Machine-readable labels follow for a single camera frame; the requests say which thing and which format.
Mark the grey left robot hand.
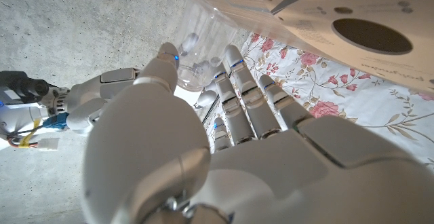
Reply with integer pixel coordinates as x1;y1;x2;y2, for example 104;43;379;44
80;41;434;224

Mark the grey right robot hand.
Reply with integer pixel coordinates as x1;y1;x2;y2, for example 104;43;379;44
43;67;220;136

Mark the cardboard filament reel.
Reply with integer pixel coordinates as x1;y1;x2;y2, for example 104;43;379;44
259;0;434;94

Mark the floral backdrop cloth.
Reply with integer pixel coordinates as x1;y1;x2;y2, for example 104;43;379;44
203;32;434;170

